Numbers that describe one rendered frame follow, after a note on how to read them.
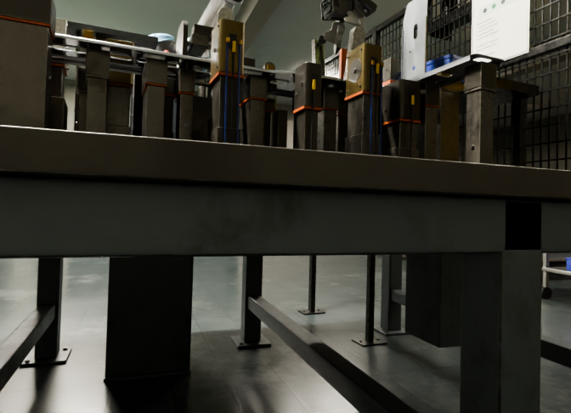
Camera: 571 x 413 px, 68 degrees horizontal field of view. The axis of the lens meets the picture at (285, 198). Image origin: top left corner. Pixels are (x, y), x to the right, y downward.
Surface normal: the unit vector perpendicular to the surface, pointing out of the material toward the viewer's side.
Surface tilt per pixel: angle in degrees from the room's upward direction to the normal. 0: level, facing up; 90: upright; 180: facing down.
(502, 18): 90
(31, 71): 90
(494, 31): 90
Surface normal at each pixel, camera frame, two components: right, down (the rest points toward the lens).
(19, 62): 0.40, -0.01
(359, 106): -0.92, -0.04
